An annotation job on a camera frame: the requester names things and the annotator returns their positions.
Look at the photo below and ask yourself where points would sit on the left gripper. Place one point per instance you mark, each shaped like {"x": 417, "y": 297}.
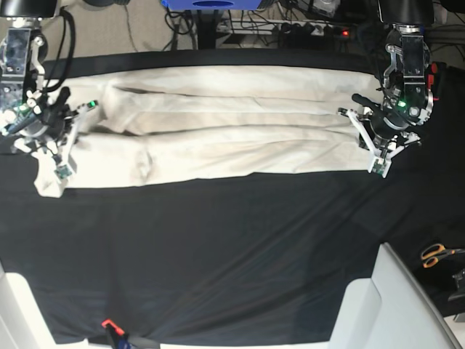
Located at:
{"x": 387, "y": 128}

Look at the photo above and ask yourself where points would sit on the red black clamp right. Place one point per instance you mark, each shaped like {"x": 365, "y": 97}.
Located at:
{"x": 435, "y": 78}

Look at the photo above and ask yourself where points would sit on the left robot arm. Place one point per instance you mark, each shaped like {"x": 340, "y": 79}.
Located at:
{"x": 408, "y": 52}

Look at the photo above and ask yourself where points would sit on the orange handled scissors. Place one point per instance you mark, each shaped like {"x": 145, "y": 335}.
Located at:
{"x": 437, "y": 252}

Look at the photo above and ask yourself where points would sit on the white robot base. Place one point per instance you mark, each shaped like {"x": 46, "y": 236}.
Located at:
{"x": 22, "y": 324}
{"x": 389, "y": 310}

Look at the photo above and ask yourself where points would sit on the red black clamp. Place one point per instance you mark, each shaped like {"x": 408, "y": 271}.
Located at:
{"x": 435, "y": 78}
{"x": 119, "y": 339}

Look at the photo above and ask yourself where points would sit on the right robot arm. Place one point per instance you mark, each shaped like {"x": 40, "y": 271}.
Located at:
{"x": 25, "y": 47}

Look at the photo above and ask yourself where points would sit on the white T-shirt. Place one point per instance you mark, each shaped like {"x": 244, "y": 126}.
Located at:
{"x": 176, "y": 124}

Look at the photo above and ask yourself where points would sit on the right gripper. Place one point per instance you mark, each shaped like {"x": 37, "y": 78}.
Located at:
{"x": 50, "y": 127}

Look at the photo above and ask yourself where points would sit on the black table leg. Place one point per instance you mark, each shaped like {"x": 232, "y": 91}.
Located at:
{"x": 206, "y": 23}

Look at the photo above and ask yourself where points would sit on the red black clamp front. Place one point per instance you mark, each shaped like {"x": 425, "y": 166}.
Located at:
{"x": 119, "y": 339}

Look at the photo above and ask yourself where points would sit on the black table cloth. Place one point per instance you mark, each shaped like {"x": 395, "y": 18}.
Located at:
{"x": 262, "y": 259}

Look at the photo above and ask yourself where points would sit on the blue box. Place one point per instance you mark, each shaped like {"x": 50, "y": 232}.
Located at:
{"x": 179, "y": 5}

